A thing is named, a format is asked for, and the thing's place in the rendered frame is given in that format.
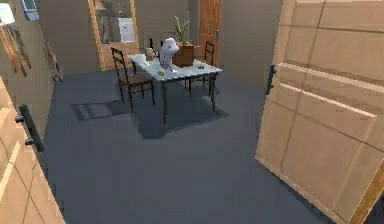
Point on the white top dining table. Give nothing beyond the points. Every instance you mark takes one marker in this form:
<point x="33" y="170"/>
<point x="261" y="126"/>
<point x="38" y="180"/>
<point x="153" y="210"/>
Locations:
<point x="176" y="71"/>

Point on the small dark flat object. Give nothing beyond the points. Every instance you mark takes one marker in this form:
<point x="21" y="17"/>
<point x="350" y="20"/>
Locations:
<point x="201" y="66"/>

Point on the small green object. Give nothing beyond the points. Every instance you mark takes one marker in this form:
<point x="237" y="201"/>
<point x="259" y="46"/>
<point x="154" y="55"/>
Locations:
<point x="161" y="73"/>

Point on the green plant in brown box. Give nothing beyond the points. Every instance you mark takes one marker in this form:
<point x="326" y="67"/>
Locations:
<point x="183" y="53"/>

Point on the dark wooden slatted chair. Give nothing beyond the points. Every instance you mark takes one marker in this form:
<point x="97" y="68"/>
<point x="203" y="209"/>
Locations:
<point x="151" y="45"/>
<point x="209" y="55"/>
<point x="128" y="78"/>

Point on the white curved statue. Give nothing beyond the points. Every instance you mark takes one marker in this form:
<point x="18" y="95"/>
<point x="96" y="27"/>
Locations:
<point x="168" y="55"/>

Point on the beige mug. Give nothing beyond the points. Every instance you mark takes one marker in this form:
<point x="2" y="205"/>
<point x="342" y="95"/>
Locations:
<point x="149" y="54"/>

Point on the brown wooden room door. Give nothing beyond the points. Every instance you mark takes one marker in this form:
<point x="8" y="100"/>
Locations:
<point x="210" y="23"/>

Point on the white cabinet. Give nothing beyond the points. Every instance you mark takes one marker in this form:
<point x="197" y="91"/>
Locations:
<point x="126" y="30"/>

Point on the pale wooden room door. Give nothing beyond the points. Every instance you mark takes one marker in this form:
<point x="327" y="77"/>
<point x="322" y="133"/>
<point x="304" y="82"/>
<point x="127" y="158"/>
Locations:
<point x="320" y="110"/>
<point x="16" y="186"/>

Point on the framed wall picture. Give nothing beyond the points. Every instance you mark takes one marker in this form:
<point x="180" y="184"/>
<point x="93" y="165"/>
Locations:
<point x="53" y="63"/>
<point x="13" y="53"/>

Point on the grey wall box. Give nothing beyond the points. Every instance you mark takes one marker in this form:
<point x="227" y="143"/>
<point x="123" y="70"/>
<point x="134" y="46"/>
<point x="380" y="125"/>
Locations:
<point x="30" y="8"/>

